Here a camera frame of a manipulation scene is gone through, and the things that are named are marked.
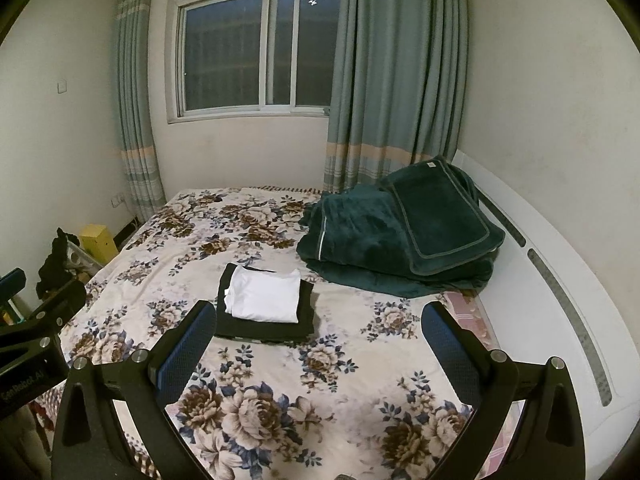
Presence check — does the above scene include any yellow box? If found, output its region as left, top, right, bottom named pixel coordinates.
left=79, top=224, right=120, bottom=263

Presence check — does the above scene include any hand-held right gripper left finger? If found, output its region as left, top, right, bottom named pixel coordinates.
left=50, top=300, right=218, bottom=480

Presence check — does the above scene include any white framed window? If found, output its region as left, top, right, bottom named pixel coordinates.
left=167, top=0, right=346, bottom=125

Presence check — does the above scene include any floral bedspread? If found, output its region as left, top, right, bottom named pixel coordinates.
left=30, top=185, right=476, bottom=480

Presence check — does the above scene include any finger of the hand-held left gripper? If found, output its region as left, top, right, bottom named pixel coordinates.
left=0, top=268, right=27, bottom=311
left=0, top=279, right=89, bottom=356

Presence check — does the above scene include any black cloth on rack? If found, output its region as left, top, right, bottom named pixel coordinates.
left=36, top=227, right=81, bottom=293

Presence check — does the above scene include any white plastic rack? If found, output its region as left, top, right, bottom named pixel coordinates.
left=65, top=240, right=108, bottom=283

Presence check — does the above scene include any white t-shirt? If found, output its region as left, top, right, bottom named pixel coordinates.
left=223, top=266, right=302, bottom=323

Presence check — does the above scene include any wide teal striped curtain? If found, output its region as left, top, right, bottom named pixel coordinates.
left=322, top=0, right=471, bottom=195

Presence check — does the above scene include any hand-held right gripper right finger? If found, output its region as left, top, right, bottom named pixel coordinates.
left=421, top=302, right=589, bottom=480

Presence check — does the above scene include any narrow teal striped curtain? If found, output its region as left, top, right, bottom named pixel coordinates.
left=114, top=0, right=167, bottom=223

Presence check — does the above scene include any white bed headboard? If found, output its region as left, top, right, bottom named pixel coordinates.
left=452, top=149, right=621, bottom=461

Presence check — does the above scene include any black folded garment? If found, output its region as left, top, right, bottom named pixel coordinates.
left=214, top=262, right=317, bottom=341

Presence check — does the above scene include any pink checked bed sheet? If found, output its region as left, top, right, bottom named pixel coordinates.
left=442, top=292, right=526, bottom=480

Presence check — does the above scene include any dark green plush blanket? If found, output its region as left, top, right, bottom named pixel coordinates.
left=296, top=155, right=507, bottom=298

